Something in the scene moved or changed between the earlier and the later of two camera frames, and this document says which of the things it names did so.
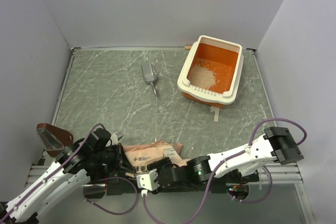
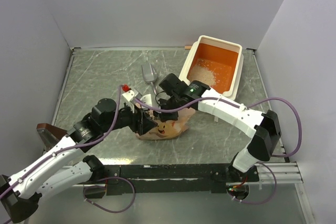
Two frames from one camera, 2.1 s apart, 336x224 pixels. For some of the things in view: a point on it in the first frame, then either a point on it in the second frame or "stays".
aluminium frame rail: x=285 y=173 stays
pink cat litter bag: x=139 y=156 to x=168 y=129
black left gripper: x=114 y=167 to x=140 y=123
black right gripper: x=164 y=161 to x=165 y=117
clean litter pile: x=200 y=75 stays
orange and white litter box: x=211 y=72 stays
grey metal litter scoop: x=150 y=74 stays
